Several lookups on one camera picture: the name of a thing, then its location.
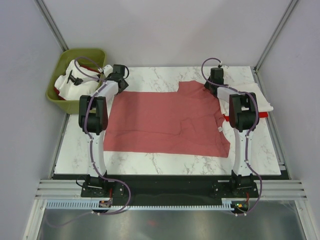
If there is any pink t-shirt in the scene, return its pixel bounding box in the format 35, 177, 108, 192
103, 80, 230, 158

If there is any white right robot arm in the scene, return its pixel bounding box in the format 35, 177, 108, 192
204, 65, 260, 197

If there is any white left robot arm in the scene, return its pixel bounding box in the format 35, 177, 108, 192
78, 64, 130, 197

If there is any olive green plastic bin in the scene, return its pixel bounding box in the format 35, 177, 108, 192
45, 47, 107, 115

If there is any folded cream t-shirt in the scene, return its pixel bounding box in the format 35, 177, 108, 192
219, 82, 274, 117

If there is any white t-shirt in bin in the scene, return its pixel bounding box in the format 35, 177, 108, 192
53, 59, 113, 101

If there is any folded red t-shirt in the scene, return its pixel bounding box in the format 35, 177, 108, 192
223, 112, 269, 122

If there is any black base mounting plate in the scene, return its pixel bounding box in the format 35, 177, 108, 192
81, 175, 259, 205

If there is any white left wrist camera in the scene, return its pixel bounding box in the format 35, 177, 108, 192
98, 64, 113, 82

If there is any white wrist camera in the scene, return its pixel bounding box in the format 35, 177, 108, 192
98, 64, 113, 82
218, 62, 229, 69

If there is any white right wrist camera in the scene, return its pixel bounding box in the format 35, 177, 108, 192
218, 62, 229, 69

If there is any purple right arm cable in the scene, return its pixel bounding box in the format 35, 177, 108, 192
201, 57, 263, 217

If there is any right aluminium frame post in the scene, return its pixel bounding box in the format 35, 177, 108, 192
253, 0, 300, 73

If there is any aluminium frame post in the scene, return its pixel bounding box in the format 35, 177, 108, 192
34, 0, 69, 52
253, 0, 300, 73

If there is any left aluminium frame post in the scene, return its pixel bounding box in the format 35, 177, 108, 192
34, 0, 69, 52

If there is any aluminium front rail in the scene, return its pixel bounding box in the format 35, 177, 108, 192
35, 180, 307, 201

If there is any white slotted cable duct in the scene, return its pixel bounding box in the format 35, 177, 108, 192
45, 198, 248, 211

